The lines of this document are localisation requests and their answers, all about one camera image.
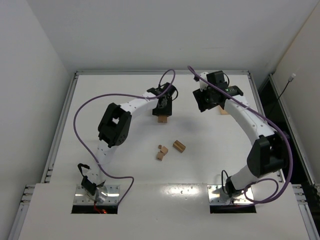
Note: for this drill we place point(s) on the metal base plate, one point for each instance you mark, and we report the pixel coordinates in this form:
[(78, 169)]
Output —
[(218, 198), (106, 195)]

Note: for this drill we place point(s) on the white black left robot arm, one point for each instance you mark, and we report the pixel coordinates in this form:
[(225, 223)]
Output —
[(114, 127)]

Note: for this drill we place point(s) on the plain light wood block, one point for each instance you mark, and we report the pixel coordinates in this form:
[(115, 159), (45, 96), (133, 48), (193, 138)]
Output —
[(165, 121)]

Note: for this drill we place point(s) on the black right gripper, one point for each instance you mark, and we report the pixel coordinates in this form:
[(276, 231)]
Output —
[(200, 99)]

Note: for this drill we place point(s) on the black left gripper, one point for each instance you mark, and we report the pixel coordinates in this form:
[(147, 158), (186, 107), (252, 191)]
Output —
[(162, 111)]

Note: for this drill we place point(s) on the dark striped wood block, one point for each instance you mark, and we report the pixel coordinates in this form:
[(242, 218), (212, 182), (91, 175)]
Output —
[(179, 146)]

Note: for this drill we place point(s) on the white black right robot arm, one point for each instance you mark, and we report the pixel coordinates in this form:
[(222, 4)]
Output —
[(270, 147)]

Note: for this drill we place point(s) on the transparent amber plastic box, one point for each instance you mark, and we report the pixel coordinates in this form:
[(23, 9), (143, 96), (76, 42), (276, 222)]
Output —
[(222, 111)]

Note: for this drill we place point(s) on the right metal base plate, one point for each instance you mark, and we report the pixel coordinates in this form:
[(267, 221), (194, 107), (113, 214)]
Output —
[(218, 198)]

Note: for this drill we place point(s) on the wood block numbered 30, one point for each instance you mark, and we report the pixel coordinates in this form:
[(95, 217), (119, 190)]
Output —
[(161, 116)]

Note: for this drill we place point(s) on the aluminium table frame rail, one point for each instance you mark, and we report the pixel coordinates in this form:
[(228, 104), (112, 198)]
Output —
[(146, 72)]

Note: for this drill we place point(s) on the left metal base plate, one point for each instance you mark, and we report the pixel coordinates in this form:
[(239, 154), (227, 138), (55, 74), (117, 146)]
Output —
[(106, 195)]

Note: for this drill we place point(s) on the black wall cable white plug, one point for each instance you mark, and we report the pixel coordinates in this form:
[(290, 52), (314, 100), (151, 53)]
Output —
[(289, 80)]

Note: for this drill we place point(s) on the short light wood block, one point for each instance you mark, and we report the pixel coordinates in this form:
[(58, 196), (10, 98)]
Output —
[(164, 150), (160, 156)]

